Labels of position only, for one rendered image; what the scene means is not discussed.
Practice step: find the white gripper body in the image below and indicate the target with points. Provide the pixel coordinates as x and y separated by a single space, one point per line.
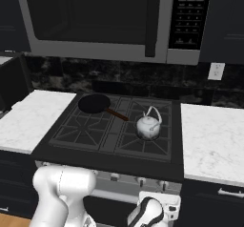
171 198

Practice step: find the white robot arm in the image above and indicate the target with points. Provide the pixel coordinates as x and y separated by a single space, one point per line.
60 186

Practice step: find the silver stove knob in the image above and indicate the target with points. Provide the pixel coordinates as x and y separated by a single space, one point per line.
114 176
162 184
140 180

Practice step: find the white marbled kettle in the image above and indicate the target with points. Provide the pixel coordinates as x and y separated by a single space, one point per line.
147 127

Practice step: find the black gas stove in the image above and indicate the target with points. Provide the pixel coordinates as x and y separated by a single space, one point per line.
108 154

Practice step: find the dark blue drawer front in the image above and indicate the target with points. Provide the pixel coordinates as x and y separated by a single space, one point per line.
209 208

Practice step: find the black oven door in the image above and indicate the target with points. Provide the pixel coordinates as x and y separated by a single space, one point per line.
108 213

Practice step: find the black frying pan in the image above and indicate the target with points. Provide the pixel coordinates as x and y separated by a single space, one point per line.
94 103

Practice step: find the dark blue base cupboard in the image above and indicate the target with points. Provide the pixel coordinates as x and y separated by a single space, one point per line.
16 180

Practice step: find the silver microwave oven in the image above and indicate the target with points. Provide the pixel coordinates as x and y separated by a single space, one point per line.
95 17

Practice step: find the black boxy appliance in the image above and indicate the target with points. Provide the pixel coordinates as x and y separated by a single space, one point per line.
14 81

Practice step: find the microwave door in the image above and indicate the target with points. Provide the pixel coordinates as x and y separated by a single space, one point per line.
92 14

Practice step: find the white wall outlet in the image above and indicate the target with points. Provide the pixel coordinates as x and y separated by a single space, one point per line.
216 71

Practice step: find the dark blue wall cupboard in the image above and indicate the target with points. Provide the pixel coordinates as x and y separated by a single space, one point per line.
11 14
224 21

